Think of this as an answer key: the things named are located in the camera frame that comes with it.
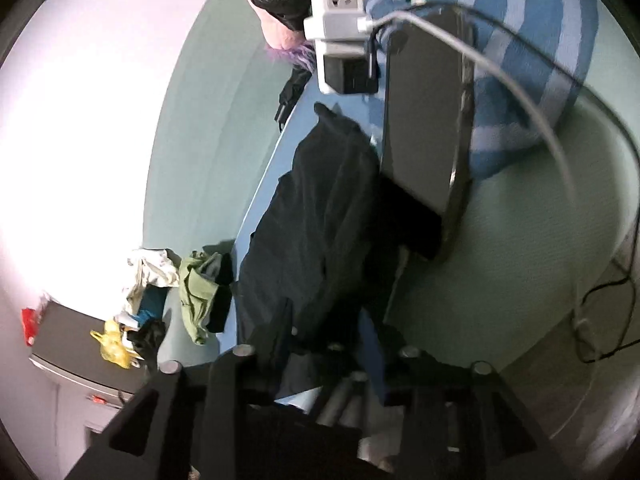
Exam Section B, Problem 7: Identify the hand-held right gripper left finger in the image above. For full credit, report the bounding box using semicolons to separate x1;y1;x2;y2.
65;344;263;480

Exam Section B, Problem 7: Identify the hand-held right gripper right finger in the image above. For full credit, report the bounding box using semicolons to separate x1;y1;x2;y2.
387;345;558;480

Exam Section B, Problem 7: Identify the black garment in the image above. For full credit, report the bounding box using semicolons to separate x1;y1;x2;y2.
235;102;446;401

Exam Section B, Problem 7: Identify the black crumpled cloth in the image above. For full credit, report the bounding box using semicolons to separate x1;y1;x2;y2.
127;317;168;366

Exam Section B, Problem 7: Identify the green garment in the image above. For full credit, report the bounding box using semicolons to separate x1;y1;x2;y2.
177;250;233;346

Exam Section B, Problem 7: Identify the yellow cloth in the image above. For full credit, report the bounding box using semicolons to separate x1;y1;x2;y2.
90;320;143;368

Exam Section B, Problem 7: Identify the cream cloth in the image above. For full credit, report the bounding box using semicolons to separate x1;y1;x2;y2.
125;247;181;311

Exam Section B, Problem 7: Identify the dark bedside cabinet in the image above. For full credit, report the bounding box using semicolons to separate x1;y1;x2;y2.
30;300;151;461

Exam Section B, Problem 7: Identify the red packet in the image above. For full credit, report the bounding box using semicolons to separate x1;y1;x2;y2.
21;307;39;346

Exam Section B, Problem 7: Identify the green padded headboard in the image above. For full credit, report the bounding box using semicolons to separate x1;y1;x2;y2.
142;0;321;256

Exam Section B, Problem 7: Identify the black power adapter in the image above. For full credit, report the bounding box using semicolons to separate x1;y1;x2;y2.
322;55;380;96

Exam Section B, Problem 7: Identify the pink plush toy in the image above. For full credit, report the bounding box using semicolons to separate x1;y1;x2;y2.
260;7;321;73

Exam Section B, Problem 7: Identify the white charger plug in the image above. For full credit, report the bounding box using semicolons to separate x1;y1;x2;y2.
316;37;373;63

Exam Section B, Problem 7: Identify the blue striped cloth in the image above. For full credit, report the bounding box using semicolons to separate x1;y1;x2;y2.
362;0;598;181

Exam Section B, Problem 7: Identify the white power strip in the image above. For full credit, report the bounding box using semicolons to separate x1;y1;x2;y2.
303;0;373;41

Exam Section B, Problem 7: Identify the grey charging cable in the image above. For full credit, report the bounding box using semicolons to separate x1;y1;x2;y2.
367;7;593;333

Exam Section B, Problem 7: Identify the small black strapped cloth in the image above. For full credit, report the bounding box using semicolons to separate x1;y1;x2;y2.
274;67;313;133

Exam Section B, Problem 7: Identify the black cable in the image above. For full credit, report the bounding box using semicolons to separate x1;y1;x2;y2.
420;2;640;363

